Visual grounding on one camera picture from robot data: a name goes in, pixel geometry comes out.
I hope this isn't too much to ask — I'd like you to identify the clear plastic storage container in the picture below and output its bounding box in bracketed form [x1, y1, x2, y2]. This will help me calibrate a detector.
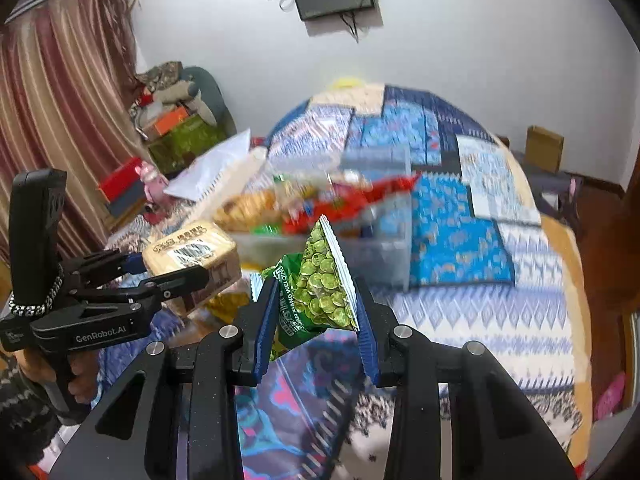
[220, 147, 422, 292]

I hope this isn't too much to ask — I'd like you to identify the red box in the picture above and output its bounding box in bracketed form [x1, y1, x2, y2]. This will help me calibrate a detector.
[96, 156, 144, 204]

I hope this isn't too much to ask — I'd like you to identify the pink toy figure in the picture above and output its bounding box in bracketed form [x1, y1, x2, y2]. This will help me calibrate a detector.
[134, 161, 170, 213]

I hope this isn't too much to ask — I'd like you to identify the grey stool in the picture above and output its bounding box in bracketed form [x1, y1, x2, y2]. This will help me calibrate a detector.
[520, 160, 585, 222]

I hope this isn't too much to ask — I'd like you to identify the golden foil packet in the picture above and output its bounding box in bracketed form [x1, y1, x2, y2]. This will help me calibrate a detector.
[205, 289, 252, 325]

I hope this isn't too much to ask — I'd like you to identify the person's left forearm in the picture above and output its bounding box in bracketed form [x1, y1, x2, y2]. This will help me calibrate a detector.
[0, 355, 63, 466]

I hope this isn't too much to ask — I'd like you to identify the white plastic bag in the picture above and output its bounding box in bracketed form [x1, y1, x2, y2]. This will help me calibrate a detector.
[164, 129, 252, 202]

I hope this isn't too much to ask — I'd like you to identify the wooden door frame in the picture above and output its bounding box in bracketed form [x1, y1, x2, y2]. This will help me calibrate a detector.
[617, 160, 640, 411]

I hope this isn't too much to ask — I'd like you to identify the patterned brown cloth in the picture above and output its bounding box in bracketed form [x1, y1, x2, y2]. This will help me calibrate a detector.
[135, 61, 183, 88]

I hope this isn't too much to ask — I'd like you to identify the cardboard box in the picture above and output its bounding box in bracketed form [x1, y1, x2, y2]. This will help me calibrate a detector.
[525, 125, 566, 174]

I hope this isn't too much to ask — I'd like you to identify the beige biscuit packet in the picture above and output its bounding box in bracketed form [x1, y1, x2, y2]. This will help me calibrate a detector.
[142, 220, 242, 312]

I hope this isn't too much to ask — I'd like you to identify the green pea snack packet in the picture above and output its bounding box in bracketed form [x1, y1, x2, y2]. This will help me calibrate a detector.
[260, 215, 362, 362]

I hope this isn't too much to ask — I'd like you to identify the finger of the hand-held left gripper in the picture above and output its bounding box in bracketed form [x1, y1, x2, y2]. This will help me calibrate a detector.
[65, 249, 149, 288]
[85, 265, 211, 312]

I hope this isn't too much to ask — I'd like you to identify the striped brown curtain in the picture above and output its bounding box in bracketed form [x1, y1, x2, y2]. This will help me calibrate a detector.
[0, 0, 147, 266]

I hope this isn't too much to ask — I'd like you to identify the orange fried snack packet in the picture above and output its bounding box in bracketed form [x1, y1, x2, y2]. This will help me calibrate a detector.
[215, 189, 277, 232]

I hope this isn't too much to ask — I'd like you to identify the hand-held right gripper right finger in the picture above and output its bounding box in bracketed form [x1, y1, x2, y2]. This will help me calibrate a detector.
[350, 277, 578, 480]

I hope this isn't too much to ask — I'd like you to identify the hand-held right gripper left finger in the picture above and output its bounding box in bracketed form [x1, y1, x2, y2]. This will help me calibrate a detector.
[50, 275, 281, 480]

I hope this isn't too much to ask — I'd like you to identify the person's left hand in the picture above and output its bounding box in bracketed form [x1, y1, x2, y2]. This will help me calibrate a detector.
[20, 347, 102, 409]

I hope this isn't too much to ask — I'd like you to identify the red cracker packet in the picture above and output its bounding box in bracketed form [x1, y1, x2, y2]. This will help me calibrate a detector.
[310, 174, 422, 233]

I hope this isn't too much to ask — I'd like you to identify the dark grey box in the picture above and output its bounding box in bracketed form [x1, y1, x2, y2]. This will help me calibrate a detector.
[106, 187, 148, 218]

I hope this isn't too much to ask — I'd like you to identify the pink slipper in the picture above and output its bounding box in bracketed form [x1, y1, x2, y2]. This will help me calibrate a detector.
[594, 371, 627, 422]

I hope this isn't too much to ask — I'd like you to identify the orange box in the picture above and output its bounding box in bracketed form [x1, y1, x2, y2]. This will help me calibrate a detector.
[149, 106, 190, 137]

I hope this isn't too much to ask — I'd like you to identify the grey plush toy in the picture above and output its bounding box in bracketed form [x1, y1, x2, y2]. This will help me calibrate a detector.
[150, 79, 201, 108]

